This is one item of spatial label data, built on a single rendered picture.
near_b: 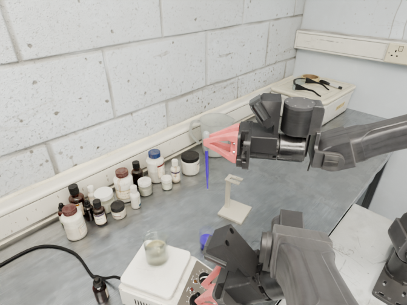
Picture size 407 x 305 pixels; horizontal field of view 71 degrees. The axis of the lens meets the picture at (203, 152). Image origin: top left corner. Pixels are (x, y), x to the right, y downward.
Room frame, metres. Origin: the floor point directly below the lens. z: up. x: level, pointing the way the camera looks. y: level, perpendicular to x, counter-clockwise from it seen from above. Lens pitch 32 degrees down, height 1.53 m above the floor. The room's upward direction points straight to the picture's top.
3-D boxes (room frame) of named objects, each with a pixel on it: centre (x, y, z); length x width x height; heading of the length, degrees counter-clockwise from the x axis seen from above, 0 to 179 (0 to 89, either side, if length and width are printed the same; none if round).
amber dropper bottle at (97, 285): (0.38, 0.23, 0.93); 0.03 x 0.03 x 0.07
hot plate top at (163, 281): (0.40, 0.10, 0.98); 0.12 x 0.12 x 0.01; 71
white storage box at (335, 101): (1.45, -0.58, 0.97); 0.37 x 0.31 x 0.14; 134
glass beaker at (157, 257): (0.42, 0.10, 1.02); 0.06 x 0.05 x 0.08; 110
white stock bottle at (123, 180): (0.73, 0.26, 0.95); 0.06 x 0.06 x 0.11
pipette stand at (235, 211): (0.66, -0.10, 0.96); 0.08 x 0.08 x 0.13; 59
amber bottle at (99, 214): (0.62, 0.31, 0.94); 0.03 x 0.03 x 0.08
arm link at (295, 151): (0.50, -0.18, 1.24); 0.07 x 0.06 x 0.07; 79
